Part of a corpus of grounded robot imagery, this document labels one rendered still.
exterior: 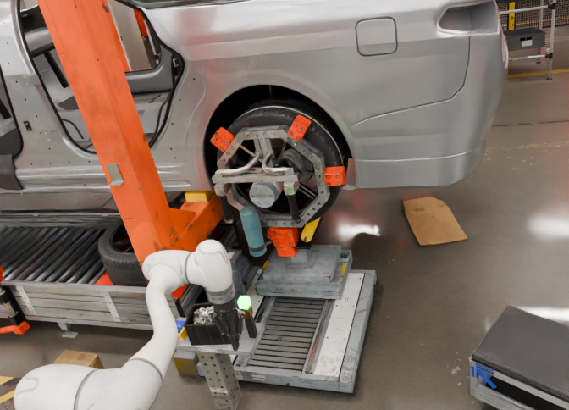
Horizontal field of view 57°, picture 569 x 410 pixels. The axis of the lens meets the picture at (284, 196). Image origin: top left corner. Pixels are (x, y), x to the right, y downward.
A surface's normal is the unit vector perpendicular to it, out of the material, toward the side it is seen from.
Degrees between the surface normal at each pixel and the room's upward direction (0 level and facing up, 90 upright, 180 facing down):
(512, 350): 0
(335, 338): 0
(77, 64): 90
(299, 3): 75
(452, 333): 0
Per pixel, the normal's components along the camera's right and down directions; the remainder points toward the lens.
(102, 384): 0.03, -0.87
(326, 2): -0.31, 0.26
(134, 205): -0.28, 0.50
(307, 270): -0.18, -0.86
